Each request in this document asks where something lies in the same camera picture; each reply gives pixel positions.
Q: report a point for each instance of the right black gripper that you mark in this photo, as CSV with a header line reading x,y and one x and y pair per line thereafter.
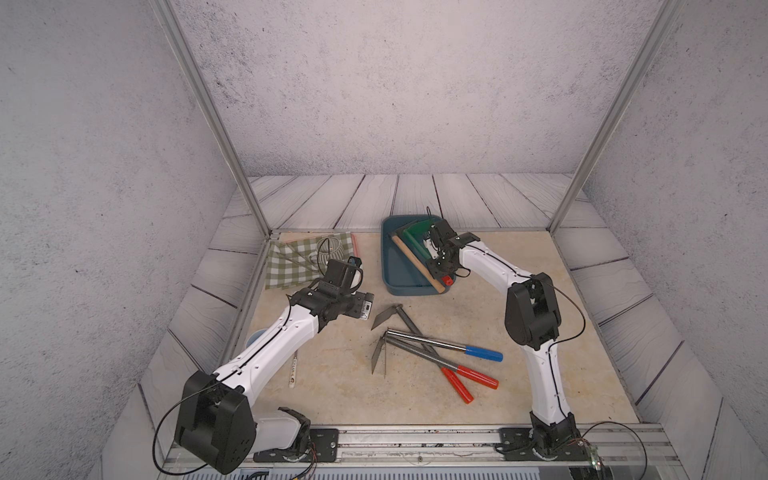
x,y
432,266

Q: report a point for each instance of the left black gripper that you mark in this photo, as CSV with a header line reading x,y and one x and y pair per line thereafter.
x,y
359,299

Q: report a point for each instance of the wooden handle hoe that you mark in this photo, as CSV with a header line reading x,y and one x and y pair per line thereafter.
x,y
440,288

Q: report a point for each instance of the green red handle hoe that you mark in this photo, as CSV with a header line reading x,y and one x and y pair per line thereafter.
x,y
414,236

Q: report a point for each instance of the blue handle metal hoe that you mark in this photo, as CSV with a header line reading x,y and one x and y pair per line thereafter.
x,y
469,350

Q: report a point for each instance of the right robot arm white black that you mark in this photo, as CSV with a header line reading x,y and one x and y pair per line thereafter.
x,y
532,320

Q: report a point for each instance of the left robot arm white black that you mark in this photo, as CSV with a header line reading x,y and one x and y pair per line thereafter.
x,y
215,420

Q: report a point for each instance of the teal plastic storage box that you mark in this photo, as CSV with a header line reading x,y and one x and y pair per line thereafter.
x,y
400,276

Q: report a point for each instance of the striped ceramic cup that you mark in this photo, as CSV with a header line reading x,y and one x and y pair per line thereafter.
x,y
330,247

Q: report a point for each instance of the green white checkered cloth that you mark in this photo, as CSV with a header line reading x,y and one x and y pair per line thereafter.
x,y
289,263

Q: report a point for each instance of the light blue plastic cup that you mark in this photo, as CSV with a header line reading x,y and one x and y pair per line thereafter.
x,y
254,337

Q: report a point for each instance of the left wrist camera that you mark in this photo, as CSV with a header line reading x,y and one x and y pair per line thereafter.
x,y
362,305

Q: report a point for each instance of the red handle hoe lower blade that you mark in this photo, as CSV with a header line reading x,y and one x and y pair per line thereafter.
x,y
459,369

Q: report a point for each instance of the red handle hoe blade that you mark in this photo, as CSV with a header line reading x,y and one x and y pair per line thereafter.
x,y
459,369
450,375

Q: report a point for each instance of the red handle hoe upper blade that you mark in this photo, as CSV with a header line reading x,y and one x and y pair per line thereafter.
x,y
450,375

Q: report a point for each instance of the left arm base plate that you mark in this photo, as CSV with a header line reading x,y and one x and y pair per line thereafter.
x,y
319,444

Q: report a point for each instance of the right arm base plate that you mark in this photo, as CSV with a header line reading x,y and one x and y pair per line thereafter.
x,y
517,444

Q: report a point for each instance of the aluminium front rail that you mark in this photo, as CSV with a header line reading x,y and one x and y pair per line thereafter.
x,y
636,451

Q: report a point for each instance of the left aluminium frame post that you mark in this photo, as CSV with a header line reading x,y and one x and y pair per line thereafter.
x,y
183,53

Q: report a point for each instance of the aluminium frame post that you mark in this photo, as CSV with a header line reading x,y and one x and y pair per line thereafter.
x,y
183,53
638,68

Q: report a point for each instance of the right aluminium frame post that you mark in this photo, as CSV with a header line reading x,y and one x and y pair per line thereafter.
x,y
638,68

